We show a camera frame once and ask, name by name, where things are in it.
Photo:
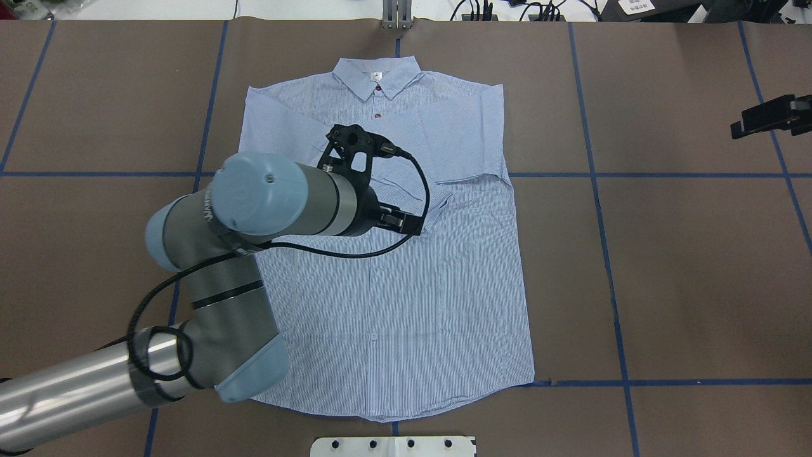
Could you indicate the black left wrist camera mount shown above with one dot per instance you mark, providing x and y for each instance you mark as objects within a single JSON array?
[{"x": 350, "y": 153}]

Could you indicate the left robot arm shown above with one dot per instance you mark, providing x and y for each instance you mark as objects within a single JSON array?
[{"x": 210, "y": 325}]

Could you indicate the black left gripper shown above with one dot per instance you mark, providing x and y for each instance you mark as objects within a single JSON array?
[{"x": 366, "y": 214}]

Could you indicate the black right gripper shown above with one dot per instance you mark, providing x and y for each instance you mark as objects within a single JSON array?
[{"x": 766, "y": 117}]

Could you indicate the light blue striped shirt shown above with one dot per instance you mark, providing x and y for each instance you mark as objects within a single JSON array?
[{"x": 437, "y": 323}]

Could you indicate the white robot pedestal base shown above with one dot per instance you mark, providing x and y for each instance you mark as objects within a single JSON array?
[{"x": 453, "y": 445}]

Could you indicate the aluminium frame post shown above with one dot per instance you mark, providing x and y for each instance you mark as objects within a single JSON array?
[{"x": 397, "y": 14}]

